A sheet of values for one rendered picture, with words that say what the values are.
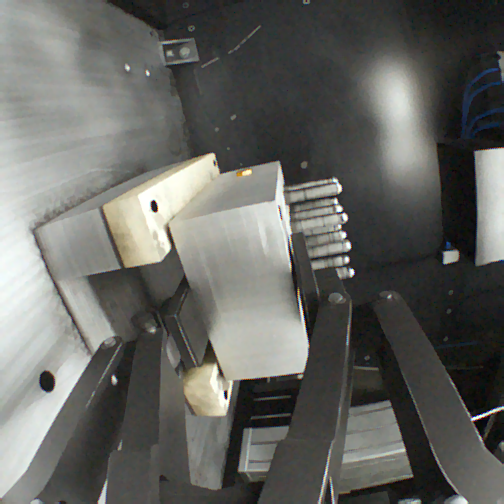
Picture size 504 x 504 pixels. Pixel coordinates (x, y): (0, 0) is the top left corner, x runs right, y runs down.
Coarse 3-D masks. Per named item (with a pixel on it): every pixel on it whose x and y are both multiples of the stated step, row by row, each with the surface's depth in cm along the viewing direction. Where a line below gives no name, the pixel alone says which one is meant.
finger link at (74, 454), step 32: (96, 352) 12; (96, 384) 10; (128, 384) 13; (64, 416) 8; (96, 416) 9; (64, 448) 7; (96, 448) 9; (32, 480) 6; (64, 480) 6; (96, 480) 8
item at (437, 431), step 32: (384, 320) 10; (384, 352) 11; (416, 352) 8; (384, 384) 10; (416, 384) 7; (448, 384) 7; (416, 416) 6; (448, 416) 6; (416, 448) 6; (448, 448) 5; (480, 448) 5; (416, 480) 6; (448, 480) 4; (480, 480) 4
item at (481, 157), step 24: (456, 144) 20; (480, 144) 18; (456, 168) 23; (480, 168) 17; (456, 192) 23; (480, 192) 18; (456, 216) 24; (480, 216) 18; (456, 240) 23; (480, 240) 19; (480, 264) 20
